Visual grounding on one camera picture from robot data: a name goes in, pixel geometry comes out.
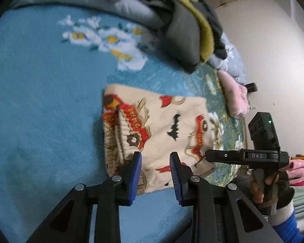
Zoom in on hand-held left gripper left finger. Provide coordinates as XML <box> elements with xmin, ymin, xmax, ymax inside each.
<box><xmin>25</xmin><ymin>151</ymin><xmax>142</xmax><ymax>243</ymax></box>

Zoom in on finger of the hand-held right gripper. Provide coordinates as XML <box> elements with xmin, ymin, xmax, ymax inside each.
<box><xmin>205</xmin><ymin>149</ymin><xmax>242</xmax><ymax>163</ymax></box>

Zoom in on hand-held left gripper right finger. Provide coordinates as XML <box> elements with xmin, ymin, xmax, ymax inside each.
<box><xmin>169</xmin><ymin>151</ymin><xmax>285</xmax><ymax>243</ymax></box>

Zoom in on beige cartoon-print pants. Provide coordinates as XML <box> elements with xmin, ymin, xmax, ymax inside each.
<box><xmin>101</xmin><ymin>83</ymin><xmax>217</xmax><ymax>196</ymax></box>

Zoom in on person's right forearm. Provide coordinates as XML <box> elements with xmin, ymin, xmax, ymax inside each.
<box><xmin>267</xmin><ymin>202</ymin><xmax>304</xmax><ymax>243</ymax></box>

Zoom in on person's right hand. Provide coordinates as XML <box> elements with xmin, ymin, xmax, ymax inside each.
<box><xmin>250</xmin><ymin>171</ymin><xmax>295</xmax><ymax>208</ymax></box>

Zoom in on pink and red clothing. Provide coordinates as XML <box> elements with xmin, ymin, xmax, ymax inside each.
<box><xmin>286</xmin><ymin>154</ymin><xmax>304</xmax><ymax>187</ymax></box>

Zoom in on pink folded garment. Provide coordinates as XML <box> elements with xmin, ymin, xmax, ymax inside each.
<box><xmin>217</xmin><ymin>70</ymin><xmax>250</xmax><ymax>118</ymax></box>

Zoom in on blue floral blanket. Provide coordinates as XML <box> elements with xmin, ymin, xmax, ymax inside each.
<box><xmin>0</xmin><ymin>2</ymin><xmax>249</xmax><ymax>243</ymax></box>

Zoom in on mustard yellow knit garment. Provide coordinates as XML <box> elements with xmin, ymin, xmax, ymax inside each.
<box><xmin>179</xmin><ymin>0</ymin><xmax>216</xmax><ymax>64</ymax></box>

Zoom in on black garment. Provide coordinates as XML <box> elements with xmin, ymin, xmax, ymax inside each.
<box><xmin>196</xmin><ymin>0</ymin><xmax>228</xmax><ymax>60</ymax></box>

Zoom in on dark grey garment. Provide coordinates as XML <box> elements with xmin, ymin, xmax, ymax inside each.
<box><xmin>164</xmin><ymin>2</ymin><xmax>202</xmax><ymax>74</ymax></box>

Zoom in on black wall socket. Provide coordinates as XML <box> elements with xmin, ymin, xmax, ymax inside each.
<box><xmin>244</xmin><ymin>82</ymin><xmax>258</xmax><ymax>94</ymax></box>

